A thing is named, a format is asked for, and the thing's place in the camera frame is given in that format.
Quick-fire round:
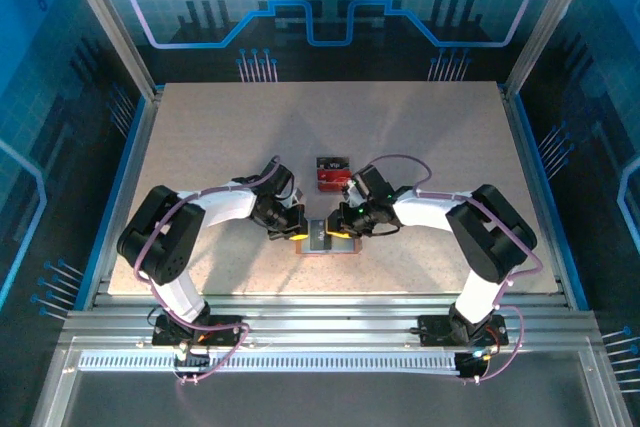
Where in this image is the brown leather card holder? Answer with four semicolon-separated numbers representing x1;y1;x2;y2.
294;218;364;257

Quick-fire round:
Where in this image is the black VIP card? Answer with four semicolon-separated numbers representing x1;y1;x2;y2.
315;156;350;172
308;219;334;252

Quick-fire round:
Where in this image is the red credit card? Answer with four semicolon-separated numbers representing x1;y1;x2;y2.
317;169;352;195

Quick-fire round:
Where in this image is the aluminium front beam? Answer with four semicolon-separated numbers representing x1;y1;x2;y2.
62;293;599;348

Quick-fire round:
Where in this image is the black connector box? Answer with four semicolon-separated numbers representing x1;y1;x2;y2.
172;344;212;379
454;350;490;381

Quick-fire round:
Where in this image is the dark grey front panel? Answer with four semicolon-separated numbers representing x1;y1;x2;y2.
62;370;601;427

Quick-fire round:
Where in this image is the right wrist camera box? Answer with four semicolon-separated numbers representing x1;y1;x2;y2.
343;178;365;204

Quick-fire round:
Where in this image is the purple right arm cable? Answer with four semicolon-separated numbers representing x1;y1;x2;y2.
367;153;545;387

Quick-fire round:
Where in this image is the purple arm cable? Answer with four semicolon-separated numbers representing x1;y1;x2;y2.
367;153;545;387
133;155;250;387

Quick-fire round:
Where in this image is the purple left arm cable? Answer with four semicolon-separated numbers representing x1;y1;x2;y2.
133;155;250;387

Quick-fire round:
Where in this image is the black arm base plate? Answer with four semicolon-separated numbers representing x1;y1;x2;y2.
151;314;247;348
417;314;510;347

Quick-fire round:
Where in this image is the white slotted cable duct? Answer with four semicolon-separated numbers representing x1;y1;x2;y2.
78;350;461;375

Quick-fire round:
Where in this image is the aluminium side rail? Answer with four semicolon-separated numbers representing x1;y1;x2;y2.
499;84;576;311
82;86;166;311

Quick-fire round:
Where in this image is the aluminium frame post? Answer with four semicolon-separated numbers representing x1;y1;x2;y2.
502;0;605;101
54;0;164;101

